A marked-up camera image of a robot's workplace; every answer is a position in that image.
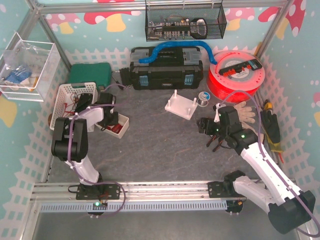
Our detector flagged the white perforated plastic basket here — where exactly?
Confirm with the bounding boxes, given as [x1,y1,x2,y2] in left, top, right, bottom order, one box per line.
[49,82,98,131]

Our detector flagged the orange black pliers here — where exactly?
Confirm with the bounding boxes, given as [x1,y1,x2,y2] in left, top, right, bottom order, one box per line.
[206,135,229,153]

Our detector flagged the white peg base plate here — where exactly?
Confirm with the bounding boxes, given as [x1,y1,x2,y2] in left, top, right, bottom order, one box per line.
[164,89,198,120]

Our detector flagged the grey slotted cable duct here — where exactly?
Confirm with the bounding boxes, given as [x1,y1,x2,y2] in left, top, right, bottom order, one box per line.
[40,200,228,213]

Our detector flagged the black plastic toolbox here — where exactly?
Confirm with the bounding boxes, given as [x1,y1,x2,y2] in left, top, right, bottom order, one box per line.
[129,46,204,90]

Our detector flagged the red filament spool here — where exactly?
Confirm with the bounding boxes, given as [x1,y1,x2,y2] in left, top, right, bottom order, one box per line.
[206,50,266,103]

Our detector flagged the black wire mesh basket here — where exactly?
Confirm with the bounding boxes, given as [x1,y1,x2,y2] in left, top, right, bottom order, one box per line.
[145,2,227,42]

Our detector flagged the clear acrylic wall box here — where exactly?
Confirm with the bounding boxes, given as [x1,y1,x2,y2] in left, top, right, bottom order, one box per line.
[0,32,61,102]

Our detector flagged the white tray with springs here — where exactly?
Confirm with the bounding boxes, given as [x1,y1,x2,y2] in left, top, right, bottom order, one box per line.
[95,113,130,139]

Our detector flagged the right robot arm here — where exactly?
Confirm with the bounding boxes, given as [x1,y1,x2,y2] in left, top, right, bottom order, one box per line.
[197,104,316,234]

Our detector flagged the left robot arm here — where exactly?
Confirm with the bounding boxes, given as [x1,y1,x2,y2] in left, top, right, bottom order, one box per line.
[51,92,119,186]

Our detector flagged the white cotton work glove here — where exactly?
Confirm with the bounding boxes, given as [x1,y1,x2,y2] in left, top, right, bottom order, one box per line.
[233,101,256,124]

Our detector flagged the green plastic tool case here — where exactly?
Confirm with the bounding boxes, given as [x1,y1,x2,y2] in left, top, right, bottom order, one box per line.
[67,62,112,89]

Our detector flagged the black battery holder box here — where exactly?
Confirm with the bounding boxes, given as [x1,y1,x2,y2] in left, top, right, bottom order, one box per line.
[74,93,93,113]

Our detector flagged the yellow black screwdriver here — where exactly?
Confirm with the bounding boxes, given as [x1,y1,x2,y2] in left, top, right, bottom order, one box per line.
[258,99,273,113]

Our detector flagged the blue white glove in box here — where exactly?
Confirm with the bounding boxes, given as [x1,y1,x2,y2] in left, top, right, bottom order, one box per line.
[5,67,32,85]

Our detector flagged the solder wire spool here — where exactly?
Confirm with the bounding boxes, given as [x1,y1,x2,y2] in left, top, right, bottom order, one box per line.
[197,91,211,107]

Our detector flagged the aluminium linear rail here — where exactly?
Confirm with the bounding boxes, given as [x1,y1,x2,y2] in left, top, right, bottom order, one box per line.
[32,181,300,201]

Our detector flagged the blue corrugated hose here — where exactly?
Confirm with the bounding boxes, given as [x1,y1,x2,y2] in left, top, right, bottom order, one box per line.
[138,41,219,66]

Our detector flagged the black yellow work glove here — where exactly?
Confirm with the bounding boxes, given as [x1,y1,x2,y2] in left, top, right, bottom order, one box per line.
[260,110,283,153]

